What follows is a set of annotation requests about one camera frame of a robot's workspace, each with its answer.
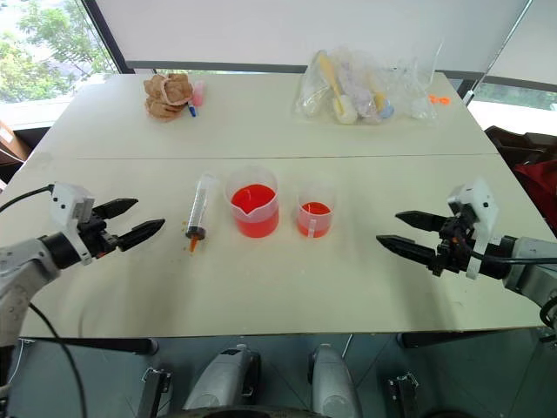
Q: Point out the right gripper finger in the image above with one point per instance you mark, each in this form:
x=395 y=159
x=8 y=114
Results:
x=409 y=249
x=424 y=220

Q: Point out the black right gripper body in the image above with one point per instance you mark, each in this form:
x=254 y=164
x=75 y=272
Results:
x=454 y=248

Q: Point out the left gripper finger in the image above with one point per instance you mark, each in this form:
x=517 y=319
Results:
x=117 y=207
x=141 y=233

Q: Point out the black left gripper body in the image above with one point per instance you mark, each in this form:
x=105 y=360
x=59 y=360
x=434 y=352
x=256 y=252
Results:
x=98 y=237

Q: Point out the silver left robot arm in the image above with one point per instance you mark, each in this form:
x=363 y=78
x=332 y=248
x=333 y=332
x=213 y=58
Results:
x=22 y=263

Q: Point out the clear plastic syringe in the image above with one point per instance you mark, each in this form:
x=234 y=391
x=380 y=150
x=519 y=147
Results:
x=201 y=204

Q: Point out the small beaker with red liquid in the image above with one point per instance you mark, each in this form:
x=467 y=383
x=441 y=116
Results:
x=314 y=220

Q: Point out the large beaker with red liquid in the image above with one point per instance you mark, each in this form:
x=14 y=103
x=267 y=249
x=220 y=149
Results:
x=254 y=217

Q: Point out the red bag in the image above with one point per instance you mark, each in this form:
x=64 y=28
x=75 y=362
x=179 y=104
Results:
x=539 y=191

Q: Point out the blue and yellow sponge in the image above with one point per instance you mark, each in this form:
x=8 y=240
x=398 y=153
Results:
x=384 y=106

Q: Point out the small orange plastic piece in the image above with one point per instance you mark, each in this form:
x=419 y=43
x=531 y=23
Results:
x=439 y=99

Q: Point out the brown cardboard box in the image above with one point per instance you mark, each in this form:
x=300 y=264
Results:
x=11 y=148

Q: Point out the black bag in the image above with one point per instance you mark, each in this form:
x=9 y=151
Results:
x=522 y=146

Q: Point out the blue marker pen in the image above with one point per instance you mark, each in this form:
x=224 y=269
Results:
x=192 y=109

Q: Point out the crumpled brown cloth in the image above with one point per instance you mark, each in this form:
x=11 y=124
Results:
x=167 y=93

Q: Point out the small pink bottle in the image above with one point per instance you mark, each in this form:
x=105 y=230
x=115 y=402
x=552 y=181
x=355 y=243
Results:
x=199 y=93

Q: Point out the clear plastic bag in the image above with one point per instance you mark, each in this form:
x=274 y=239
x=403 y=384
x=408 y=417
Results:
x=391 y=74

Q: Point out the silver right robot leg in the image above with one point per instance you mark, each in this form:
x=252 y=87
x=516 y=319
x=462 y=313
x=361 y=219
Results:
x=333 y=383

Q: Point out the silver robot leg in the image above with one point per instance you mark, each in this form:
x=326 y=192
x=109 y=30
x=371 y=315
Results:
x=333 y=383
x=222 y=379

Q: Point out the silver left robot leg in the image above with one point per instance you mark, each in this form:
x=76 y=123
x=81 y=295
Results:
x=222 y=379

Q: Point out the yellow sponge bottle brush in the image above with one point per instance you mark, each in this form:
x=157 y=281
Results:
x=333 y=80

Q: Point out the white blind wand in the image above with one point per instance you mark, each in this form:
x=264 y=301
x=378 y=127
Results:
x=487 y=65

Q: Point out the white roller blind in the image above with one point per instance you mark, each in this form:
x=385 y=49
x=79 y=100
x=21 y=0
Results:
x=304 y=30

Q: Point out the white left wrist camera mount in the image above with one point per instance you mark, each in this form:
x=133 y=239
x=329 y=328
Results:
x=65 y=200

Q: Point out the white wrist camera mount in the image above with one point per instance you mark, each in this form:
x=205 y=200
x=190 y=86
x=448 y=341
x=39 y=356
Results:
x=481 y=200
x=65 y=200

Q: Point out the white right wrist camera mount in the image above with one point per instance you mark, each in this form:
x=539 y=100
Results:
x=481 y=200

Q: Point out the black table frame bar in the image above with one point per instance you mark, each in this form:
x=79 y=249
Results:
x=470 y=339
x=109 y=345

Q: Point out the black table leg bracket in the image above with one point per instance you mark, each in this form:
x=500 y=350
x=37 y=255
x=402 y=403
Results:
x=404 y=396
x=152 y=392

